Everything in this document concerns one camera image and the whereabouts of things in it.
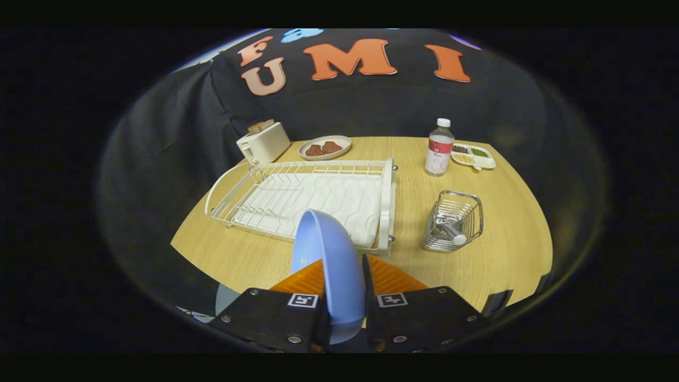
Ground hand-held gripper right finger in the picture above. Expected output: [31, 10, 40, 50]
[362, 254, 487, 354]

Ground blue plate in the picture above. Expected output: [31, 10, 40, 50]
[290, 209, 368, 345]

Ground white wire dish rack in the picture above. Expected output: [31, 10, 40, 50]
[204, 158, 398, 259]

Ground clear bottle with red label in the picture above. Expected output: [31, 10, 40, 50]
[424, 118, 455, 177]

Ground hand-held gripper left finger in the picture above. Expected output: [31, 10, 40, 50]
[208, 258, 332, 354]

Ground black backdrop cloth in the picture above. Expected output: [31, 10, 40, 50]
[98, 29, 605, 319]

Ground small beige plate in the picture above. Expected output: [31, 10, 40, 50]
[298, 135, 352, 161]

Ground metal wire basket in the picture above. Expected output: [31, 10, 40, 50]
[421, 190, 484, 253]

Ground white divided snack tray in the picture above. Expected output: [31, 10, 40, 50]
[451, 142, 497, 171]

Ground white toaster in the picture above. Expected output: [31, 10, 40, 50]
[236, 121, 292, 165]

